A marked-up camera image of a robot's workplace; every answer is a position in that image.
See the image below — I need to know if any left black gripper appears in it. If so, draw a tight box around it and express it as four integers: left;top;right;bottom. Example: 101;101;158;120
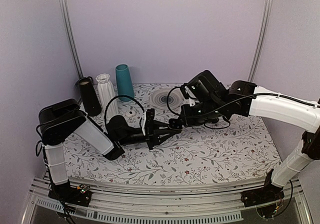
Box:
118;120;177;151

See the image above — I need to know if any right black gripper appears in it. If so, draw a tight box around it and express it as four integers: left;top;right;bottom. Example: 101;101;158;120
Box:
178;99;224;128

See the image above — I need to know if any black earbud charging case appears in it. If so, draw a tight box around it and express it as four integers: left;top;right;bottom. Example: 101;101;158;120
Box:
168;118;183;131

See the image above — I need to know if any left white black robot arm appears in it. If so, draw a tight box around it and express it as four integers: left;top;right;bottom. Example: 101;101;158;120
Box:
36;99;183;201

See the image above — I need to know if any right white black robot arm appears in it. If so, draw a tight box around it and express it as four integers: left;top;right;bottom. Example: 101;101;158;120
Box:
177;70;320;202

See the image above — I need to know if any spiral patterned plate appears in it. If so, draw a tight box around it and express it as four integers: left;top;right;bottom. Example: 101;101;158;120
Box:
149;88;184;110

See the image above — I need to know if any teal vase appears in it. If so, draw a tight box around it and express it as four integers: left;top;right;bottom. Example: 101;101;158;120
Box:
115;63;135;98

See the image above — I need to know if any floral tablecloth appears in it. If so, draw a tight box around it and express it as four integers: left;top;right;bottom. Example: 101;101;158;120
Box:
51;82;285;188

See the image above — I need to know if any white ribbed vase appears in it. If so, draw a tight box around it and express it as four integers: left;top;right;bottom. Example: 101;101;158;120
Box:
96;73;119;119

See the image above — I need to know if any black cylinder vase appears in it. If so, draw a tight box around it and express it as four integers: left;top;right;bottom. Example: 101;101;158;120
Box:
76;76;102;117

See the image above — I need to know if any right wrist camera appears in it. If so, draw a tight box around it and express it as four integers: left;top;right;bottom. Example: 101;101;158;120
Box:
179;83;198;107

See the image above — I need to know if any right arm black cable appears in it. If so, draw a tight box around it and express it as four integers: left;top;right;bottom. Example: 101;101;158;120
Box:
166;85;316;130

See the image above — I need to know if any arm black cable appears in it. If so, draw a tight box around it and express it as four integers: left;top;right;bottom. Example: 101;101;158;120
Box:
103;95;146;125
166;85;316;130

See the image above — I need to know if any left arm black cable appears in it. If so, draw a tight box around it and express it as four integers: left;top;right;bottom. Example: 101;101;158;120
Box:
103;95;146;125

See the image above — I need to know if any aluminium front rail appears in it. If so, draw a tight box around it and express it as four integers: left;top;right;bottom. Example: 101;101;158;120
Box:
21;181;313;224

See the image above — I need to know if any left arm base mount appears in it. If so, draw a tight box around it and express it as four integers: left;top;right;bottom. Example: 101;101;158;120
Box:
48;182;93;207

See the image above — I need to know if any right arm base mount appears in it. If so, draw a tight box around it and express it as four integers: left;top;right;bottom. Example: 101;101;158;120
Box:
240;187;285;219

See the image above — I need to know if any right aluminium frame post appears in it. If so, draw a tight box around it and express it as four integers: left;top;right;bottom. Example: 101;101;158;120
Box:
247;0;273;82

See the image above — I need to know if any aluminium frame post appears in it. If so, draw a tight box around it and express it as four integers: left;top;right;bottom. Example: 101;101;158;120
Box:
247;0;273;82
59;0;84;79

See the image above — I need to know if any left aluminium frame post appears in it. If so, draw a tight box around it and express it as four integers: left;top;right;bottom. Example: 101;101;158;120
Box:
59;0;84;79

